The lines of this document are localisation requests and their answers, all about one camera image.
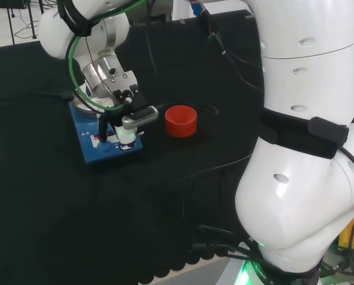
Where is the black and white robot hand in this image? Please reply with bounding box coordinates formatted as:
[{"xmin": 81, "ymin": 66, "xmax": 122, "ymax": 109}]
[{"xmin": 97, "ymin": 70, "xmax": 145, "ymax": 150}]

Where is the heater with blue base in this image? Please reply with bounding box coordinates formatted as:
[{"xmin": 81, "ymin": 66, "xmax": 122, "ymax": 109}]
[{"xmin": 68, "ymin": 94, "xmax": 145, "ymax": 172}]

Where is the red ribbed plastic cup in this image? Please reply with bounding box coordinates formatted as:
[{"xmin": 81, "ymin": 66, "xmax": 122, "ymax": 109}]
[{"xmin": 164, "ymin": 105, "xmax": 199, "ymax": 139}]

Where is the pale board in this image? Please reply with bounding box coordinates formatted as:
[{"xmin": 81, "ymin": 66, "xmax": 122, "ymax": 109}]
[{"xmin": 171, "ymin": 0, "xmax": 197, "ymax": 21}]

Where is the black tripod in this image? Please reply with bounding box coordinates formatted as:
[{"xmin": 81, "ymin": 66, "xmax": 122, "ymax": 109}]
[{"xmin": 3, "ymin": 0, "xmax": 49, "ymax": 45}]

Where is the black bench cloth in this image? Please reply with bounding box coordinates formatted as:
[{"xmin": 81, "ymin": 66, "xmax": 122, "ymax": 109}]
[{"xmin": 0, "ymin": 8, "xmax": 272, "ymax": 285}]

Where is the yellow stop button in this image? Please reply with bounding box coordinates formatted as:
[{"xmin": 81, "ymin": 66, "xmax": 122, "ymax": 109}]
[{"xmin": 337, "ymin": 211, "xmax": 354, "ymax": 257}]

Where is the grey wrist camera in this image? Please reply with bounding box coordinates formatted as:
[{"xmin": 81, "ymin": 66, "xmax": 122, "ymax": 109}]
[{"xmin": 122, "ymin": 106, "xmax": 160, "ymax": 131}]

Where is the black cable with green connector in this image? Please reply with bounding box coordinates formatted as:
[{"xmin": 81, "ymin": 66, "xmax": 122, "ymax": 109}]
[{"xmin": 197, "ymin": 4, "xmax": 264, "ymax": 90}]

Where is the thin black bench cable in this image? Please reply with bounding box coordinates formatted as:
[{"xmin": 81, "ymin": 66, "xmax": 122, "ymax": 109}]
[{"xmin": 176, "ymin": 153, "xmax": 253, "ymax": 182}]

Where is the black cable bundle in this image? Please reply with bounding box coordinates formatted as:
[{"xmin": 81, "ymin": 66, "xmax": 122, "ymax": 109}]
[{"xmin": 193, "ymin": 223, "xmax": 274, "ymax": 267}]

